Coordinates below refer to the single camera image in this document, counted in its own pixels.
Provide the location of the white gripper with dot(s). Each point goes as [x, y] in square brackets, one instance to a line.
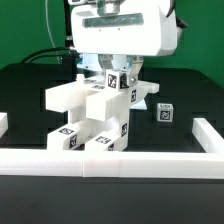
[125, 27]

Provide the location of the white marker cube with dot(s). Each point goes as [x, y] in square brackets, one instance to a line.
[116, 79]
[165, 112]

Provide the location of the white chair back frame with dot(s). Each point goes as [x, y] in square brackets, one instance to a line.
[90, 98]

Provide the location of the white chair seat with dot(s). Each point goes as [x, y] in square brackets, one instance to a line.
[119, 122]

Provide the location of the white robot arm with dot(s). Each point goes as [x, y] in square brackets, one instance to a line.
[126, 30]

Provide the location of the white block at left edge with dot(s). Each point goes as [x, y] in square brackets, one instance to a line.
[3, 123]

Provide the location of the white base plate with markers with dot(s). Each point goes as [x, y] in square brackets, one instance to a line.
[141, 105]

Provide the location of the white U-shaped fence frame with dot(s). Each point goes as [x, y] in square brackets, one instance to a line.
[55, 161]

